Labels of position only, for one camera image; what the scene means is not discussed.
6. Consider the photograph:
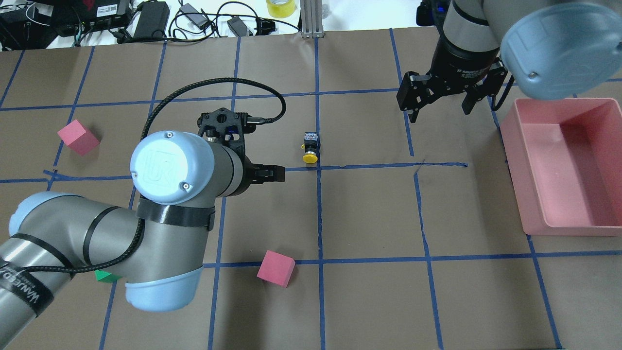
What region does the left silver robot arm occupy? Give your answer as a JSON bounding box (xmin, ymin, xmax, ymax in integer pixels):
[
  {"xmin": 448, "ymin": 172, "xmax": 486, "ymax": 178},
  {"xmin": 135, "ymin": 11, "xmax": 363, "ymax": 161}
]
[{"xmin": 1, "ymin": 130, "xmax": 285, "ymax": 346}]

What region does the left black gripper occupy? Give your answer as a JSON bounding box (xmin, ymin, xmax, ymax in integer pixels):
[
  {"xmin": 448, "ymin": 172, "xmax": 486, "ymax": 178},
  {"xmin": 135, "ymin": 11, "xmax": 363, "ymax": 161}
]
[{"xmin": 241, "ymin": 157, "xmax": 286, "ymax": 193}]

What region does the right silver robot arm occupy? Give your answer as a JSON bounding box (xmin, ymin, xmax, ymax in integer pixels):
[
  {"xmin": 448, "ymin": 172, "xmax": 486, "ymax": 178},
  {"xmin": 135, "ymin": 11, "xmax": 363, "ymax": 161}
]
[{"xmin": 396, "ymin": 0, "xmax": 622, "ymax": 123}]

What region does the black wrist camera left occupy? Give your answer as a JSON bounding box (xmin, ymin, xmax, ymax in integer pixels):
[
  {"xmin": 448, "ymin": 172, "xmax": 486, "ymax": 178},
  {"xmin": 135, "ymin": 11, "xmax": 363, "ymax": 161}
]
[{"xmin": 196, "ymin": 108, "xmax": 260, "ymax": 150}]

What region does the aluminium frame post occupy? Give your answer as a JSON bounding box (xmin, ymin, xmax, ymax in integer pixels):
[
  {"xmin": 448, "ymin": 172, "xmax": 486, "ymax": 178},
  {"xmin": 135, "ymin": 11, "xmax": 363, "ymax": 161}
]
[{"xmin": 299, "ymin": 0, "xmax": 325, "ymax": 39}]

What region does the green cube centre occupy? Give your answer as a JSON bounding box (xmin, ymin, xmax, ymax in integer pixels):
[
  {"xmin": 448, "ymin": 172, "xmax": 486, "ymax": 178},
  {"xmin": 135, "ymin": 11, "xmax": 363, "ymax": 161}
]
[{"xmin": 95, "ymin": 270, "xmax": 122, "ymax": 283}]

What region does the pink cube near centre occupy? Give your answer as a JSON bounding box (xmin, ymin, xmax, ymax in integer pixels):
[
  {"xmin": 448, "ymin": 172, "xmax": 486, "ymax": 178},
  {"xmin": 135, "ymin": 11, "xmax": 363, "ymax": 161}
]
[{"xmin": 256, "ymin": 250, "xmax": 295, "ymax": 288}]

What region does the black power adapter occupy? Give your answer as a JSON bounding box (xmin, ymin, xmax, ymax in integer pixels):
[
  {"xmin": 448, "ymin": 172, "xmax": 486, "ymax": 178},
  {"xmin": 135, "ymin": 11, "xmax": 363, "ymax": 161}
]
[{"xmin": 133, "ymin": 0, "xmax": 170, "ymax": 40}]

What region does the brown paper table cover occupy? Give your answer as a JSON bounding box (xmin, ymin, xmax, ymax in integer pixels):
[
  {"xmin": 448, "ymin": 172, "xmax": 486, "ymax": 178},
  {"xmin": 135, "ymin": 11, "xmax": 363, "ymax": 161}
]
[{"xmin": 1, "ymin": 27, "xmax": 621, "ymax": 350}]

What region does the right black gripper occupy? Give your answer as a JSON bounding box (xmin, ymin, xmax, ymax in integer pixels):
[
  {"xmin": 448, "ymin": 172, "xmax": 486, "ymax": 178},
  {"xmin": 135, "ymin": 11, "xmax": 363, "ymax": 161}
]
[{"xmin": 396, "ymin": 38, "xmax": 508, "ymax": 123}]

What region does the yellow tape roll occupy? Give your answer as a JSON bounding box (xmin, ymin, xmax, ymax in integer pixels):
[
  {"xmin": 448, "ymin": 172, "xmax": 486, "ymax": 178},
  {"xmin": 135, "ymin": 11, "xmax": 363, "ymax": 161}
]
[{"xmin": 266, "ymin": 0, "xmax": 297, "ymax": 18}]

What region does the pink plastic bin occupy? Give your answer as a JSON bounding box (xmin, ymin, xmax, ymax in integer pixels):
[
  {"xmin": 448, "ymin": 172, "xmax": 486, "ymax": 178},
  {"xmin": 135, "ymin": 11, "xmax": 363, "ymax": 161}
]
[{"xmin": 500, "ymin": 98, "xmax": 622, "ymax": 236}]

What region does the pink cube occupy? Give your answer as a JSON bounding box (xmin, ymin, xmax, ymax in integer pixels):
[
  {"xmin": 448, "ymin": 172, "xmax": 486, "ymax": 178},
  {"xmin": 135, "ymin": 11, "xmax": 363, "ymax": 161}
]
[
  {"xmin": 57, "ymin": 120, "xmax": 100, "ymax": 157},
  {"xmin": 256, "ymin": 250, "xmax": 295, "ymax": 288}
]

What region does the pink cube front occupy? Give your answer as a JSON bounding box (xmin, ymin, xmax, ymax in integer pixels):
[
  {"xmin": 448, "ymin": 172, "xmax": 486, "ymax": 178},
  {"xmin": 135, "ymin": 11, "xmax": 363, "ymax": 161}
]
[{"xmin": 57, "ymin": 120, "xmax": 100, "ymax": 157}]

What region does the yellow push button switch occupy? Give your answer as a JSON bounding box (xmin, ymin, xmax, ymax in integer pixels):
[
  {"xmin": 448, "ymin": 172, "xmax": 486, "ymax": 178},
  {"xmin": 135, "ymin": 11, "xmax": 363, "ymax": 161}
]
[{"xmin": 302, "ymin": 132, "xmax": 320, "ymax": 164}]

